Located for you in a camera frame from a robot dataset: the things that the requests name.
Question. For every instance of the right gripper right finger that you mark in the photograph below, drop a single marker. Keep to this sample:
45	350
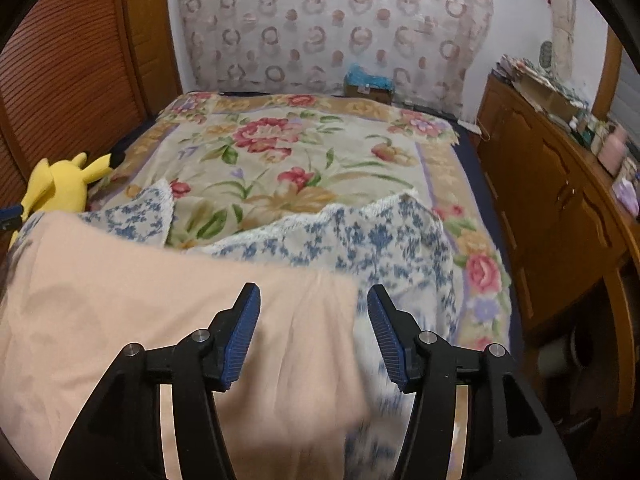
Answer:
509	435

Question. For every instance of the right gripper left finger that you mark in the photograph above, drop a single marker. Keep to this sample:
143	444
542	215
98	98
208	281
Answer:
117	434

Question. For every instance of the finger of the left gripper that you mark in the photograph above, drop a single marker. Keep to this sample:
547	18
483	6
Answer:
11	218

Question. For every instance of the beige printed t-shirt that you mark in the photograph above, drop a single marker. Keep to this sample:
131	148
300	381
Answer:
72	296

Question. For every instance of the yellow Pikachu plush toy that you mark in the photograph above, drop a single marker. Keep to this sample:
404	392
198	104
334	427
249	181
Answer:
63	185

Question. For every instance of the wooden slatted wardrobe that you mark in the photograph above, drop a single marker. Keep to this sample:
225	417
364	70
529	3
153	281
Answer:
78	76

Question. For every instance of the wooden sideboard cabinet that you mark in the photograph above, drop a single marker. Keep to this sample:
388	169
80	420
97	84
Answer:
574	256

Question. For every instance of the blue floral white blanket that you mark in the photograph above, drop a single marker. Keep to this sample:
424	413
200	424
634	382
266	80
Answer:
395	242

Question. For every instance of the colourful floral bed cover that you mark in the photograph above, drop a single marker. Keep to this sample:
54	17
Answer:
236	163

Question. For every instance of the lilac small pouch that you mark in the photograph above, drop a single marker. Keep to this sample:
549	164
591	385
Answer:
625	194

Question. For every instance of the pink bottle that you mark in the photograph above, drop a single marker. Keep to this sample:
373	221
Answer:
613	151

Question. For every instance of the patterned circle headboard curtain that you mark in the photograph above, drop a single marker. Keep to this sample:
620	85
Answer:
424	47

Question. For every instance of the grey window blind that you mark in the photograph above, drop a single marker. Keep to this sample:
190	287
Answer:
625	107

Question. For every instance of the cardboard box with papers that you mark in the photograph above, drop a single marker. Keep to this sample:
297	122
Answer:
543	92

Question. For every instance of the box with blue cloth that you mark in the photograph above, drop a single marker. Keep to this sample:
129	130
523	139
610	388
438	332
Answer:
358	83

